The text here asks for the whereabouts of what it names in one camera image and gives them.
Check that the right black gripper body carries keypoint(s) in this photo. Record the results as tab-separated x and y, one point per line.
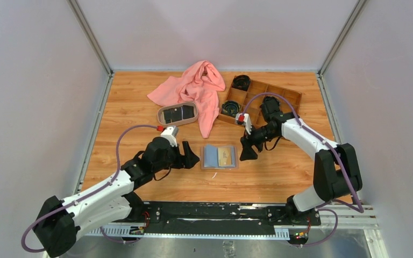
262	134

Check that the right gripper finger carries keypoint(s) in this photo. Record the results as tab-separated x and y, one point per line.
247	153
246	140

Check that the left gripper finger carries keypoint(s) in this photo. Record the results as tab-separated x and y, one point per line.
190	159
187	149

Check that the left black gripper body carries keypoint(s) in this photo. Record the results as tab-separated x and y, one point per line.
173	159

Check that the gold VIP credit card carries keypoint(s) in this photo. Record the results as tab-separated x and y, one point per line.
226	157

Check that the pink card holder wallet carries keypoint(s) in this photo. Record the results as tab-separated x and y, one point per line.
209	157

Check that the beige oval card tray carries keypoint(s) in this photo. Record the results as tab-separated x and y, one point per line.
179	123

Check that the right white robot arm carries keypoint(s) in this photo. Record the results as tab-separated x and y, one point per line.
336	169

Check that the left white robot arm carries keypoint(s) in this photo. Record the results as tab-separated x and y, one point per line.
61	222

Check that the wooden divided tray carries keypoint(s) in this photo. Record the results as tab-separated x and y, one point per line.
288	99

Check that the rolled belt front left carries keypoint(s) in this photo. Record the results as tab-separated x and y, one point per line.
230	108

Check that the rolled belt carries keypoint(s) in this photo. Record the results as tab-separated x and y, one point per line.
241	82
230	108

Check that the rolled belt back left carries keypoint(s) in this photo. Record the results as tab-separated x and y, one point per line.
241	82

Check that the pink cloth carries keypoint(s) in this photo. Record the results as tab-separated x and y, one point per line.
200	84

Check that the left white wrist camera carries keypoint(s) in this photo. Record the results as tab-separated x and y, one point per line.
170	133

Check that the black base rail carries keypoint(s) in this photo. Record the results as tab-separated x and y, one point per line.
219	220

